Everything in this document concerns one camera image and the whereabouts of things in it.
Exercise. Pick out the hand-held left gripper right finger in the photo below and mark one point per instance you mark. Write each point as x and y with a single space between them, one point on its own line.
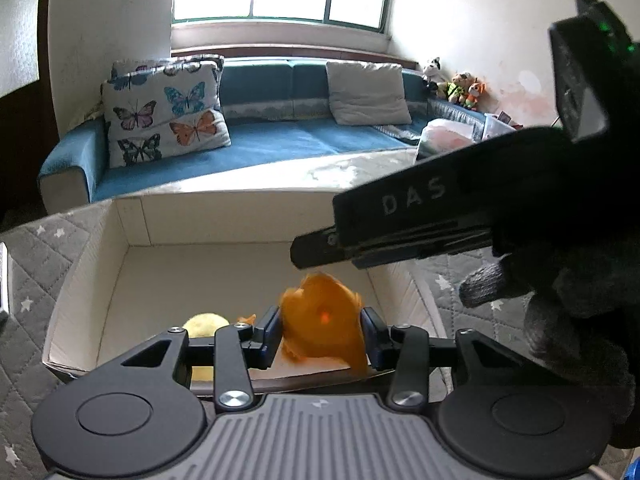
371 332

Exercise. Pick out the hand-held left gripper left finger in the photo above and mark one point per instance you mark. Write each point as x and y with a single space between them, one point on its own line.
272 335

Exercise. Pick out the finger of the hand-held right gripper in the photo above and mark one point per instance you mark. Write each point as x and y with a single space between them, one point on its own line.
315 250

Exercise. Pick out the orange rubber duck toy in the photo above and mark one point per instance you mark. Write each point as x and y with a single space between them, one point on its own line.
320 320

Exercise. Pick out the yellow chick plush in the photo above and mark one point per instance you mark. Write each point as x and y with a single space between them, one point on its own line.
205 325

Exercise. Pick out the grey cardboard box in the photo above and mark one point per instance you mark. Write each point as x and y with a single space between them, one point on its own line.
200 280

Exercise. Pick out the person's right hand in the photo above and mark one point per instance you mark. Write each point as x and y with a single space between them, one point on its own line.
575 335

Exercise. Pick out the pink white plastic bag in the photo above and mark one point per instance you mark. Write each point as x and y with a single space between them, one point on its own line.
442 135

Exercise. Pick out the orange plush toy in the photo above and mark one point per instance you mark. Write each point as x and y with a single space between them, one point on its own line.
475 95

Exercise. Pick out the blue sofa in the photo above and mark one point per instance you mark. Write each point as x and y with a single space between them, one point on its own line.
280 145

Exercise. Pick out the green yellow plush toy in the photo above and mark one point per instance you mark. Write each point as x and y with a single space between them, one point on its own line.
457 87

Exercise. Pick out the black white plush toy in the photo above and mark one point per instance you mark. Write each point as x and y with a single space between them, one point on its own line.
434 67

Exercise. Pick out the white pillow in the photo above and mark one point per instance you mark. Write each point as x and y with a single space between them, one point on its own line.
367 92

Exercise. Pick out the large butterfly print pillow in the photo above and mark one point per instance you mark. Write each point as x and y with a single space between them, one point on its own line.
165 120

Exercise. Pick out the white remote control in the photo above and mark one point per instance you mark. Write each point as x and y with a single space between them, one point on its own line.
3 280

